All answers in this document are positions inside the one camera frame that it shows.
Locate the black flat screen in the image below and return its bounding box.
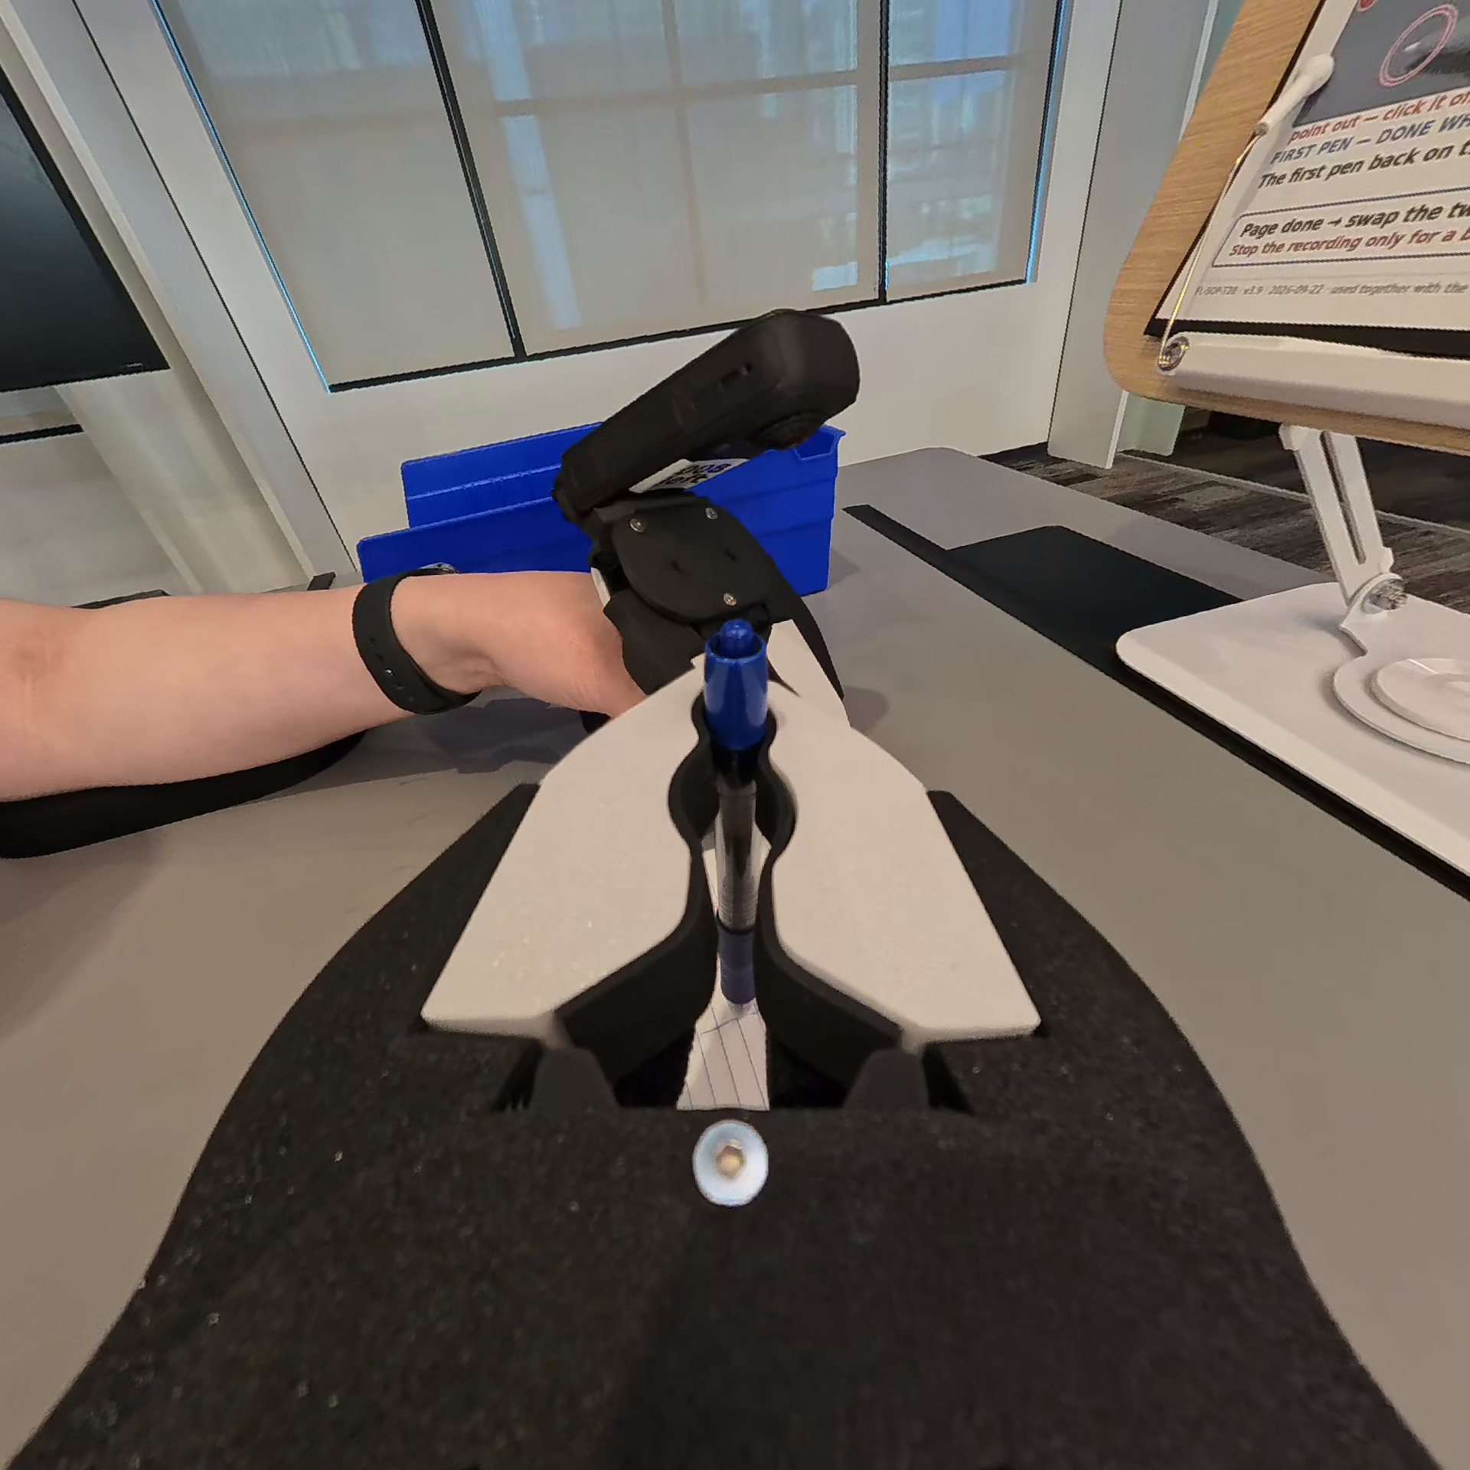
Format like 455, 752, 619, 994
0, 68, 171, 393

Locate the person's left hand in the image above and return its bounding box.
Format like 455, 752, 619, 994
408, 568, 647, 719

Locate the black rectangular desk mat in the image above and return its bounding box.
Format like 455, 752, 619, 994
954, 526, 1244, 661

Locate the blue plastic bin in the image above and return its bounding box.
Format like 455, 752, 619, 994
355, 425, 847, 598

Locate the instruction sheet on stand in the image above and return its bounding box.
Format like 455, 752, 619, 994
1102, 0, 1470, 796

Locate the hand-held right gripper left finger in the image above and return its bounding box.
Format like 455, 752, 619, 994
420, 668, 719, 1081

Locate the black wristband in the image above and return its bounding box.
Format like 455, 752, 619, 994
352, 565, 481, 715

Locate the printed instruction sheet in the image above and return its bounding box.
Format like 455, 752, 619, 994
1153, 0, 1470, 339

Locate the person's left forearm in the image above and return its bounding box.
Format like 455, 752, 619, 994
0, 586, 392, 801

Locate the large window with shade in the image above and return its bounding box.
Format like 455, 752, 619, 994
154, 0, 1064, 392

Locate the white lined notepad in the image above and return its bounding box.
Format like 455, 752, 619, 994
675, 999, 768, 1111

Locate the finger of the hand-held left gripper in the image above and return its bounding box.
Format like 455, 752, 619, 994
766, 637, 854, 742

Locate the blue retractable pen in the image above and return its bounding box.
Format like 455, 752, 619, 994
700, 617, 772, 1016

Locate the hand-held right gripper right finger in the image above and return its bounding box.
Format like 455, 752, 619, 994
758, 677, 1045, 1083

